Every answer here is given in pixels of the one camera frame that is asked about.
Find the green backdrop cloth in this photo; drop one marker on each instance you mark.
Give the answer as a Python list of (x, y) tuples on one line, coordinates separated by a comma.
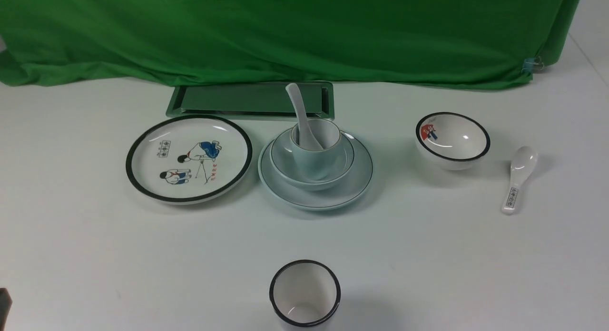
[(460, 44)]

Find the small black-rimmed illustrated bowl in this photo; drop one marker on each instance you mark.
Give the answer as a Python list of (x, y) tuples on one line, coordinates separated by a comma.
[(451, 141)]

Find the plain white ceramic spoon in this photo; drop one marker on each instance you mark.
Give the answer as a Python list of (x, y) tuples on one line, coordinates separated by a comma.
[(306, 139)]

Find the dark object at left edge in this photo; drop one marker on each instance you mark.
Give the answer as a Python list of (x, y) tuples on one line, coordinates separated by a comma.
[(5, 306)]

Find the black-rimmed white cup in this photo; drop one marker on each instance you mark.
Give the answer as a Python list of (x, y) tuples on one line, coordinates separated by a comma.
[(305, 295)]

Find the black-rimmed illustrated plate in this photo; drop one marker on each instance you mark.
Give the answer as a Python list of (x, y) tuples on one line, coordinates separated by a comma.
[(189, 159)]

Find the pale green cup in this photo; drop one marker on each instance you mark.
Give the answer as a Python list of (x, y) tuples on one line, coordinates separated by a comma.
[(317, 164)]

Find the pale green plain plate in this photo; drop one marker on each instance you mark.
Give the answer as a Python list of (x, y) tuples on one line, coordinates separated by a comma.
[(346, 192)]

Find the metal table cable hatch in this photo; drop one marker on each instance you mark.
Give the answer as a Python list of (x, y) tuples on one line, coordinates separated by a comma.
[(261, 100)]

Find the white spoon with label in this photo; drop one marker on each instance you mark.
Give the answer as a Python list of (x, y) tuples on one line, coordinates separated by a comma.
[(523, 164)]

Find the blue binder clip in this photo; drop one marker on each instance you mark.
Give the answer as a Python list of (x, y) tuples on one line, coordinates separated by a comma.
[(532, 65)]

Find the pale green shallow bowl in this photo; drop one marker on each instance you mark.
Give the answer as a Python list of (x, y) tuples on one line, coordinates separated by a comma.
[(283, 161)]

